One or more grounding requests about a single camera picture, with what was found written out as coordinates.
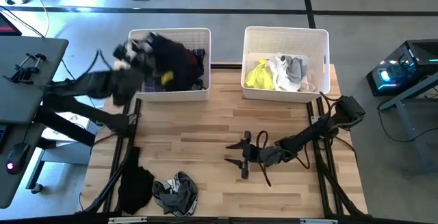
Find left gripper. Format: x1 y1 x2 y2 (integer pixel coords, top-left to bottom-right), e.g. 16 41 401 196
112 33 157 78

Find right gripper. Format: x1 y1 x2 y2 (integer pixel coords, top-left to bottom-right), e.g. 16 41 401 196
224 130 275 180

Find blue plaid garment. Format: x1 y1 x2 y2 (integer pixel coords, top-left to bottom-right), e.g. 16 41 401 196
142 47 207 94

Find black briefs grey waistband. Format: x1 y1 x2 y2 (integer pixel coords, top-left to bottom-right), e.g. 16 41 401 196
150 33 199 92

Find maroon garment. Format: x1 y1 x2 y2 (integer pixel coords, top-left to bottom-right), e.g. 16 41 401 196
184 47 200 69

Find grey Puma boxer briefs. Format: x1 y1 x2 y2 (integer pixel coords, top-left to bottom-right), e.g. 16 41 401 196
151 171 199 217

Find yellow garment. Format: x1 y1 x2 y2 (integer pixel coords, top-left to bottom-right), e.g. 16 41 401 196
244 58 276 90

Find white garment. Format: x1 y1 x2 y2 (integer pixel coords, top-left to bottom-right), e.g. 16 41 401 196
266 51 316 93

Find grey garment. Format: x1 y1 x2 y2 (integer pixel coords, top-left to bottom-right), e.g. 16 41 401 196
281 55 309 84

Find black briefs white waistband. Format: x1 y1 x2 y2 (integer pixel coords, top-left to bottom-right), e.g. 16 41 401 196
117 146 155 216

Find small yellow fabric piece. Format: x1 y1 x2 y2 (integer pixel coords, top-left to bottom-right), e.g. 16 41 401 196
159 71 175 87

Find white mesh laundry basket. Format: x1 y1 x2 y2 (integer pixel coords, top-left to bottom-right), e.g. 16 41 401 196
240 25 331 103
127 27 212 102

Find white paper sheet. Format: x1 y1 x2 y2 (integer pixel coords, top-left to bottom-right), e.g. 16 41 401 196
51 112 92 142

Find black desk clamp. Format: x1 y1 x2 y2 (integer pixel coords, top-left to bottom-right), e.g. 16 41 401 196
2 52 47 85

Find grey office desk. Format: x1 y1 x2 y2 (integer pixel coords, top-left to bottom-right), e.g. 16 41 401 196
0 36 96 208

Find dark monitor screen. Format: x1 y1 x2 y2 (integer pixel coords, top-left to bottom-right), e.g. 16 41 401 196
0 12 23 37

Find black keyboard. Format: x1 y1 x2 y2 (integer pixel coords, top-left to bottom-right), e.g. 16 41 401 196
0 124 11 149

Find black computer mouse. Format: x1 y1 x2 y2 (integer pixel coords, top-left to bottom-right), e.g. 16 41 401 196
5 142 31 176

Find grey metal side table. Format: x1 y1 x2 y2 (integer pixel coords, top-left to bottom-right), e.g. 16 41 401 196
378 72 438 179

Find black computer tower lit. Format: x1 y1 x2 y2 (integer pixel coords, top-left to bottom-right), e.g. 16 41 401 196
365 38 438 97

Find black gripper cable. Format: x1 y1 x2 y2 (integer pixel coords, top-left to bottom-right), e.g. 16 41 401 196
255 130 273 188

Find yellow cable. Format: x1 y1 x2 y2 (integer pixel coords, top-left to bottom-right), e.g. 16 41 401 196
23 0 51 38

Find black floor cable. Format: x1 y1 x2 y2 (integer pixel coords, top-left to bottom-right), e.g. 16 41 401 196
377 97 438 143

